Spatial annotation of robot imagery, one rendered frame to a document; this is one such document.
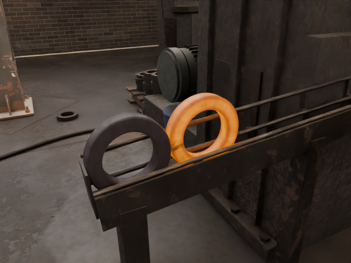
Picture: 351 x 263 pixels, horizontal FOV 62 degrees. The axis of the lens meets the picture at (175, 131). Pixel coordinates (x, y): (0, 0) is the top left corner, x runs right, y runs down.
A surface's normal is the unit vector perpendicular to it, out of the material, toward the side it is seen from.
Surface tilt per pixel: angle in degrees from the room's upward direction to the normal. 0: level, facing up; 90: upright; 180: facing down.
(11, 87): 91
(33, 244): 0
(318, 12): 90
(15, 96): 90
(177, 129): 90
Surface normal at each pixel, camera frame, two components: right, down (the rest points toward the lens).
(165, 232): -0.01, -0.91
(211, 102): 0.44, 0.36
